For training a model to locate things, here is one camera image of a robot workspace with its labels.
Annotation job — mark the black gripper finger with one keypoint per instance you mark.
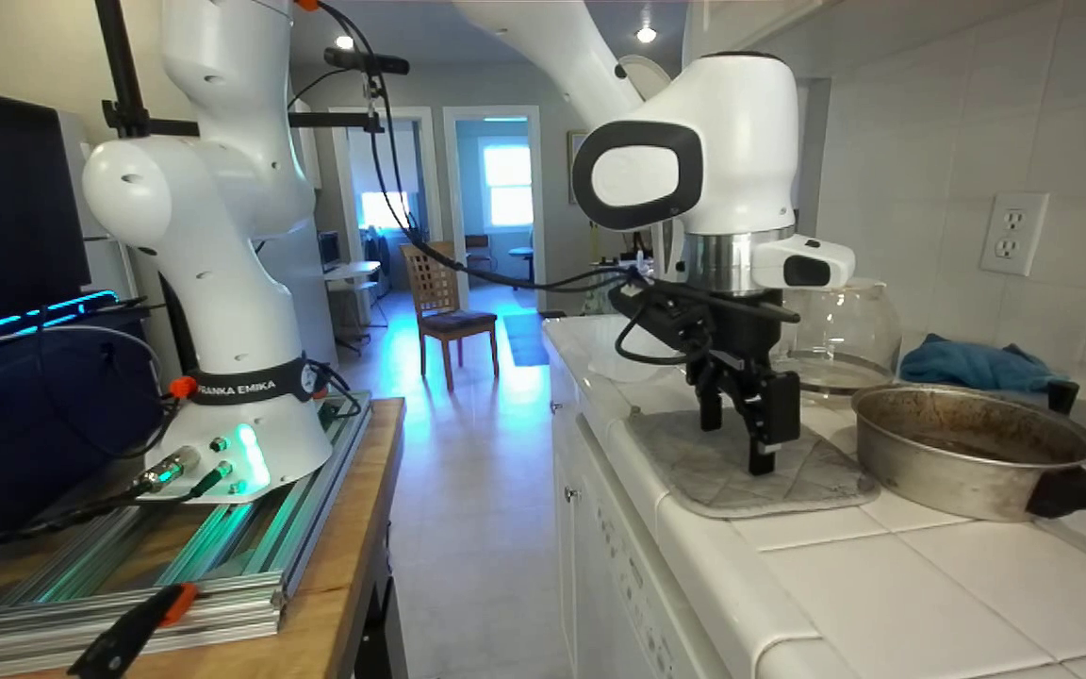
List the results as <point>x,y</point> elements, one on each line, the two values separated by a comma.
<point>771,413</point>
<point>707,390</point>

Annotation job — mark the white wall outlet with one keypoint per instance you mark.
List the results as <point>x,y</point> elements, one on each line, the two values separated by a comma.
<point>1017,224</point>

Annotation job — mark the grey quilted pot holder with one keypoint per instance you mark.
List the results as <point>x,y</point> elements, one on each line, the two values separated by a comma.
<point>709,470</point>

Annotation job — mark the wooden chair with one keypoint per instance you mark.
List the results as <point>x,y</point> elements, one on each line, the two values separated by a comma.
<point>441,312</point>

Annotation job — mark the blue cloth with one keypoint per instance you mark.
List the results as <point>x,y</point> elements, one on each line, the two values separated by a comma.
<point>976,362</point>

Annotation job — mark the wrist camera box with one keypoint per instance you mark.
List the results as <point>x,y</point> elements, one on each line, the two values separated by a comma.
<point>803,263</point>

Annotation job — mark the wooden robot cart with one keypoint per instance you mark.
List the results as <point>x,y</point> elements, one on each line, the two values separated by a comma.
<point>282,585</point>

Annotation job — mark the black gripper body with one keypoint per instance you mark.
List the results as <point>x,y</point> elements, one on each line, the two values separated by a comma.
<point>716,336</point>

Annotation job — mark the worn metal pot black handle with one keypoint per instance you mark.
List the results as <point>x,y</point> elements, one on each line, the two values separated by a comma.
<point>971,453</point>

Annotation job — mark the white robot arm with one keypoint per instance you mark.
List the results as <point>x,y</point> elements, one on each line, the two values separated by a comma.
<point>716,147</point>

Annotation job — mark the black computer monitor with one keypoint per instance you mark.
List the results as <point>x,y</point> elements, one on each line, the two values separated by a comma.
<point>38,219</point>

